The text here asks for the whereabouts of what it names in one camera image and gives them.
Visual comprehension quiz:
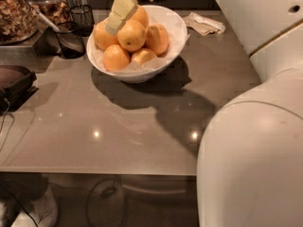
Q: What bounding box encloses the orange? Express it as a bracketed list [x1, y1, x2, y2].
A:
[102, 44, 131, 72]
[132, 48, 157, 65]
[131, 6, 149, 27]
[145, 24, 169, 56]
[93, 20, 118, 50]
[117, 20, 146, 52]

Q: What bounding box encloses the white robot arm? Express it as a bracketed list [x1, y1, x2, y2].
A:
[197, 0, 303, 227]

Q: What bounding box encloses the white ceramic bowl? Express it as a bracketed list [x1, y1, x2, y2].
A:
[85, 5, 188, 84]

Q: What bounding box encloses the orange top back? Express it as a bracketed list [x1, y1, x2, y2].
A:
[131, 6, 149, 27]

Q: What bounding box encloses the crumpled paper napkin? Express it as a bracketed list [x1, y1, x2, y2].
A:
[183, 12, 225, 36]

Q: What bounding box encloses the large glass snack jar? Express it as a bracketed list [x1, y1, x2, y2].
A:
[0, 0, 38, 45]

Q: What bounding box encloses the black device on left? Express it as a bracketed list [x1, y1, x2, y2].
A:
[0, 65, 37, 112]

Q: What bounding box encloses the black wire mesh cup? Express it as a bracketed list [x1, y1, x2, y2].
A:
[70, 5, 95, 37]

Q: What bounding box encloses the black cable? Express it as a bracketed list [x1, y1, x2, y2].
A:
[0, 97, 15, 151]

